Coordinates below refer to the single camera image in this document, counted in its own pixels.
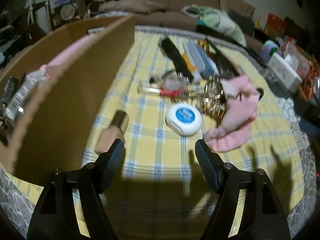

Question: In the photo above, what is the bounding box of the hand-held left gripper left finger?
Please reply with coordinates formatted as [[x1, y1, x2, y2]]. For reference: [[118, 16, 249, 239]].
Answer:
[[27, 138, 125, 240]]

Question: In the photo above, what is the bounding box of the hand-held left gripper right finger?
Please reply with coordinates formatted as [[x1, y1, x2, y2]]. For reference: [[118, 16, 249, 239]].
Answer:
[[194, 139, 292, 240]]

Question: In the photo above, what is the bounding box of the beige foundation tube gold cap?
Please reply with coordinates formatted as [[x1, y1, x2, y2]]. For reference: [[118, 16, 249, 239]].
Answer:
[[94, 110, 130, 155]]

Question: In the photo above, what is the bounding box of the white round container blue label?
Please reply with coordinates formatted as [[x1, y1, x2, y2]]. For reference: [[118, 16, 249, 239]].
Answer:
[[165, 104, 202, 135]]

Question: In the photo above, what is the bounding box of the pink fluffy cloth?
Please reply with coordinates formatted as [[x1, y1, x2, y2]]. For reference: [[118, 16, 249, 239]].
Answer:
[[204, 76, 260, 152]]

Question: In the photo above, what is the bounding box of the gold hair claw clip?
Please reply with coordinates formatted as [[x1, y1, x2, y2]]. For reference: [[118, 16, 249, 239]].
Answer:
[[197, 79, 227, 120]]

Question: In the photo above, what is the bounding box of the brown cardboard box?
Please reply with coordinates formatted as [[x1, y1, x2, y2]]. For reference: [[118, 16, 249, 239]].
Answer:
[[0, 14, 137, 187]]

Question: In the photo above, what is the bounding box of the black hairbrush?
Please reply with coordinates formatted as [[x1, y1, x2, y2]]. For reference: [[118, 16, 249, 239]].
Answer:
[[158, 36, 194, 84]]

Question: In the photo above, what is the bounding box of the yellow plaid tablecloth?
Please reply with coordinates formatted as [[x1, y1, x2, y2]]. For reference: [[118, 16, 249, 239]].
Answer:
[[5, 25, 307, 240]]

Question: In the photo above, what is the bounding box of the clear glass bottle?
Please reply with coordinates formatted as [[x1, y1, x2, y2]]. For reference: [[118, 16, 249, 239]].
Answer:
[[162, 72, 190, 90]]

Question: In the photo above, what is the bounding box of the orange and white brush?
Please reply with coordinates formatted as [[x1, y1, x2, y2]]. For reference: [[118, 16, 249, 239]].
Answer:
[[182, 42, 202, 83]]

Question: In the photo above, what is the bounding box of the white squeeze tube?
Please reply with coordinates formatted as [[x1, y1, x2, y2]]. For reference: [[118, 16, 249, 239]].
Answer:
[[4, 71, 47, 119]]

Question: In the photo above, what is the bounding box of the white patterned box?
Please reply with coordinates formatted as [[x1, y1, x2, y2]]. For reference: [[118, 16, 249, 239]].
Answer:
[[268, 52, 303, 93]]

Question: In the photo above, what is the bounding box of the pink tissue box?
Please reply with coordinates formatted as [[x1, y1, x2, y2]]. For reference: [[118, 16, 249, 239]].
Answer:
[[40, 35, 97, 80]]

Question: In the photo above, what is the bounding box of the black glittery case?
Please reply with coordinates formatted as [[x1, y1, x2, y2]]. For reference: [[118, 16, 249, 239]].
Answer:
[[0, 76, 20, 105]]

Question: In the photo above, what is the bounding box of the purple green round toy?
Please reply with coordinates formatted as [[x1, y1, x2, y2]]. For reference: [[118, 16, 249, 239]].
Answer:
[[262, 40, 279, 58]]

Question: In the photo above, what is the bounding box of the pink patterned box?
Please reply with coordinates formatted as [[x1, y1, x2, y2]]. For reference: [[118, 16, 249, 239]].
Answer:
[[282, 39, 310, 75]]

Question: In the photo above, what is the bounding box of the dark grey cushion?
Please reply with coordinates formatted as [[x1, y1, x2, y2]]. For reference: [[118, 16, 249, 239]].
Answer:
[[227, 10, 254, 35]]

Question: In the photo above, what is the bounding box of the red gift box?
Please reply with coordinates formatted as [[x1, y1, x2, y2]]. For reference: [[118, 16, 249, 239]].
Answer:
[[265, 12, 287, 34]]

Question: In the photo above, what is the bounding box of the round tin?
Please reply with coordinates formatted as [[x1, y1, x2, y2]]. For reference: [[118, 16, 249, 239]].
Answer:
[[60, 4, 77, 20]]

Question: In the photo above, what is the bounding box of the beige blanket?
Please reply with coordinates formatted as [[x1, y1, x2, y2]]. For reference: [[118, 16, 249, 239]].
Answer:
[[100, 0, 165, 14]]

